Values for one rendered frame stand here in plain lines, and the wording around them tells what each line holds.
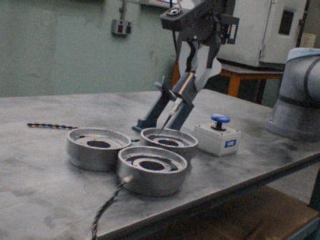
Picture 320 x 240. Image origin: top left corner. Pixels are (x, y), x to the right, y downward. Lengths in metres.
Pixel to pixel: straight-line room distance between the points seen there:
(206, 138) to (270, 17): 2.14
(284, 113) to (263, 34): 1.85
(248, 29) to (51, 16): 1.38
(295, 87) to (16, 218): 0.77
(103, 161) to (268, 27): 2.36
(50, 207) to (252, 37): 2.52
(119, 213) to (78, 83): 2.09
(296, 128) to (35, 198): 0.71
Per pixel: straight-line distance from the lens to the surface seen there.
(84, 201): 0.53
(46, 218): 0.49
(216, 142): 0.78
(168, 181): 0.56
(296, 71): 1.04
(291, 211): 1.26
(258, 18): 2.90
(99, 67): 2.64
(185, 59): 0.77
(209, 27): 0.73
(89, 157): 0.61
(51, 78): 2.44
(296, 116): 1.05
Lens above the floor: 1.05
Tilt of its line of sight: 14 degrees down
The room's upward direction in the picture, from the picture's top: 9 degrees clockwise
